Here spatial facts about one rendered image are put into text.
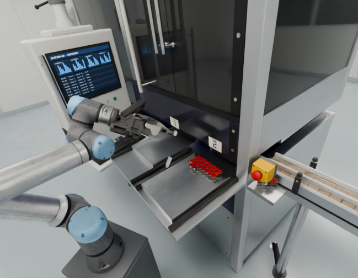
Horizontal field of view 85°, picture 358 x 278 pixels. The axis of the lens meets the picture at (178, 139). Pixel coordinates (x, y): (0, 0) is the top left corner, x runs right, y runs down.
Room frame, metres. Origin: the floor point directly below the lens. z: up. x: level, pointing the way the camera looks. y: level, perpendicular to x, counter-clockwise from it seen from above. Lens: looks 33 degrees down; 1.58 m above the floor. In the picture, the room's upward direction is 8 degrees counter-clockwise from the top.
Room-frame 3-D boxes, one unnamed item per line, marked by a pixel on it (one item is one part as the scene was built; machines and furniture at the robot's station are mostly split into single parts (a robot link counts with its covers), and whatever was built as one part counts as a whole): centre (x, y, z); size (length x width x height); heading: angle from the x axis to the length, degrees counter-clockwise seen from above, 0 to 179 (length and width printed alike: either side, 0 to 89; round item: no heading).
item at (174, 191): (0.67, 0.00, 0.90); 0.34 x 0.26 x 0.04; 123
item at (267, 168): (0.59, -0.34, 0.99); 0.08 x 0.07 x 0.07; 123
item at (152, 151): (1.02, 0.09, 0.90); 0.34 x 0.26 x 0.04; 123
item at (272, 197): (0.60, -0.38, 0.87); 0.14 x 0.13 x 0.02; 123
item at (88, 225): (0.45, 0.36, 0.96); 0.13 x 0.12 x 0.14; 48
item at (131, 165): (0.84, 0.05, 0.87); 0.70 x 0.48 x 0.02; 33
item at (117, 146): (1.20, 0.44, 0.82); 0.40 x 0.14 x 0.02; 134
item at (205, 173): (0.73, -0.10, 0.90); 0.18 x 0.02 x 0.05; 33
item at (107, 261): (0.44, 0.36, 0.84); 0.15 x 0.15 x 0.10
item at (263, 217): (1.76, -0.13, 0.44); 2.06 x 1.00 x 0.88; 33
